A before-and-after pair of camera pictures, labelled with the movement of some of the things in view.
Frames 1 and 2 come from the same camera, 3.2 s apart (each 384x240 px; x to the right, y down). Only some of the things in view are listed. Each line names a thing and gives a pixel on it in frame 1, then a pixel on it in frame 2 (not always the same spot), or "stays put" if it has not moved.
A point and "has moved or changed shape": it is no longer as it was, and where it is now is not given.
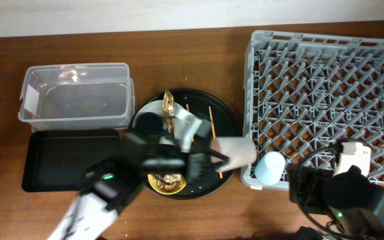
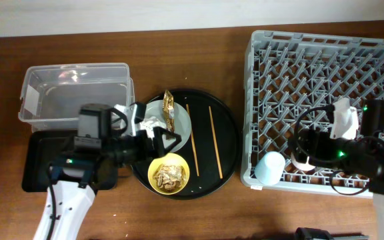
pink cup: [241, 151] has moved or changed shape
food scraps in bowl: [169, 180] stays put
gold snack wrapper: [168, 107] stays put
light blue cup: [269, 167] stays put
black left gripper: [205, 165] → [157, 149]
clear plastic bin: [77, 97] stays put
